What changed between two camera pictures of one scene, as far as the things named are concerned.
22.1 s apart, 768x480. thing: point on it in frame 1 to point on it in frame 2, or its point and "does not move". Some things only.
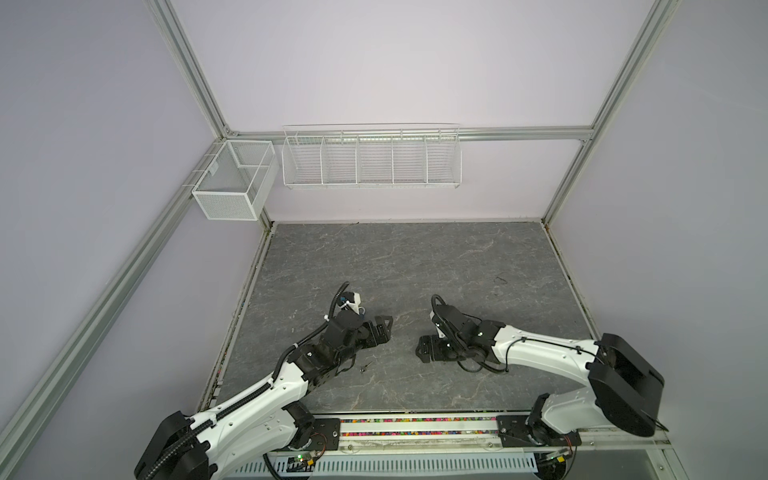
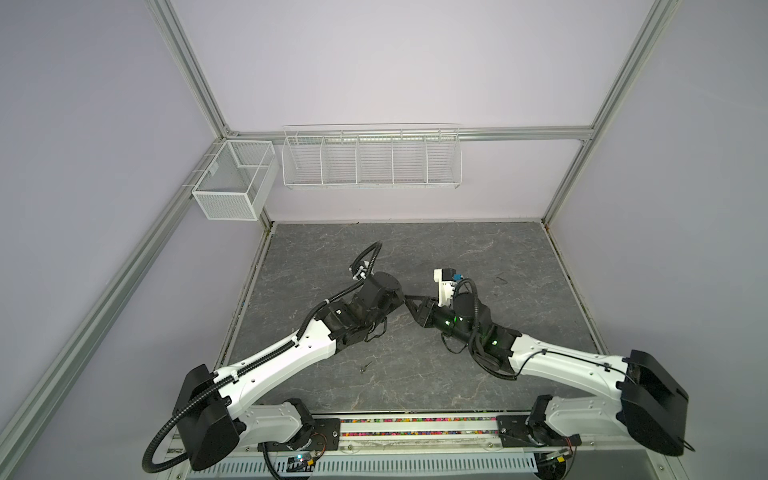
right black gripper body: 440,349 to 440,319
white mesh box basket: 237,183 does not move
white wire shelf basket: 372,156 does not move
